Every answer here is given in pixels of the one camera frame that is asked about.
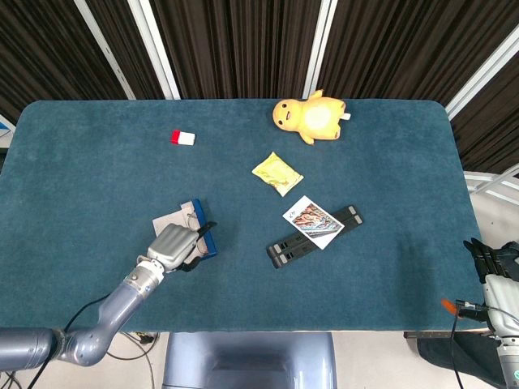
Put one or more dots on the white metal rack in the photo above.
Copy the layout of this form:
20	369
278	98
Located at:
490	182

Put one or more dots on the white frame post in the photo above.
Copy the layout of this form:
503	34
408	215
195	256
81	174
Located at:
106	52
482	80
156	48
320	48

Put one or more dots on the red and white small box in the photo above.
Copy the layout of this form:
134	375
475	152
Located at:
184	138

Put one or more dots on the metal table frame rail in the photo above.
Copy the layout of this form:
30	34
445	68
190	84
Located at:
430	335

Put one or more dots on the black folding laptop stand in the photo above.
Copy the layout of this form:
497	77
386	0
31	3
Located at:
292	251

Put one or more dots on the dark fabric bundle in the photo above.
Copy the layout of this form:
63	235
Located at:
458	356

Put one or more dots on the white blue board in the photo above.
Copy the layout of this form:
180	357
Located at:
5	129

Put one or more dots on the blue velvet table cover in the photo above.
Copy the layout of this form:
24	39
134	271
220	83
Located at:
243	283

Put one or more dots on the dark brown pleated curtain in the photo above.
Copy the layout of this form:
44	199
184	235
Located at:
243	40

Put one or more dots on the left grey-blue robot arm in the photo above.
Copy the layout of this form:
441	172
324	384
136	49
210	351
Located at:
121	300

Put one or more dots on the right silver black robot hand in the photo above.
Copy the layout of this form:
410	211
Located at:
500	296

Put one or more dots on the blue and grey pouch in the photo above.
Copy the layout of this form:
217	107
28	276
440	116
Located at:
211	243

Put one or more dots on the black yellow plug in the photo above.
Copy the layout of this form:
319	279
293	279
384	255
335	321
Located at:
142	337

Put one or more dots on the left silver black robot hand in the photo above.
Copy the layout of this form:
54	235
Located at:
172	245

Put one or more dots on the grey-blue robot torso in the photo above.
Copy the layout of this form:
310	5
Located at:
249	360

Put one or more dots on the white printed picture card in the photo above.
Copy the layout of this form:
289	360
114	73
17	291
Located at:
314	223

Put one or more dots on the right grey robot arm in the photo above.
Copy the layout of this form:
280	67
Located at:
511	360

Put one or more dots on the yellow plush toy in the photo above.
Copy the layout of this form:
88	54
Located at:
312	117

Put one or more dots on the yellow snack packet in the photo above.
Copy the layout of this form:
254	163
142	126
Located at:
277	174

